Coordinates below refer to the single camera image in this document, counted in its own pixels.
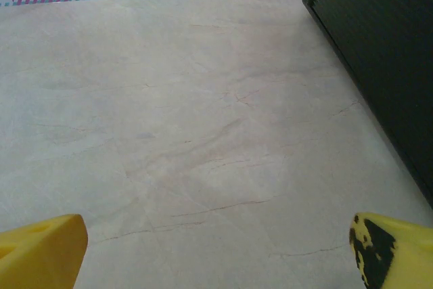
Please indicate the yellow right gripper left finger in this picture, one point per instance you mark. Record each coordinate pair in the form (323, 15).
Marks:
(40, 255)

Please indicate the black ribbed carry case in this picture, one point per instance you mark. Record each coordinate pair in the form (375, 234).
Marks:
(389, 48)

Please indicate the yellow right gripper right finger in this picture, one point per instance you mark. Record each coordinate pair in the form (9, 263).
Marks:
(409, 255)

